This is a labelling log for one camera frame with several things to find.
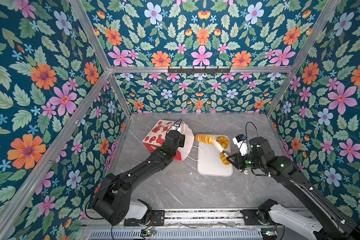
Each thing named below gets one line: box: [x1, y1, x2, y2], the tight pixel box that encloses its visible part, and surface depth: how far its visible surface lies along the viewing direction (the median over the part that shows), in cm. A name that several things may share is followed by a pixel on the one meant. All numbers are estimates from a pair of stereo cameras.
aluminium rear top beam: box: [108, 66, 293, 74], surface depth 95 cm
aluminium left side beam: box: [0, 70, 112, 240], surface depth 60 cm
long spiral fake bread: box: [195, 134, 217, 145], surface depth 85 cm
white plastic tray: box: [197, 134, 233, 177], surface depth 92 cm
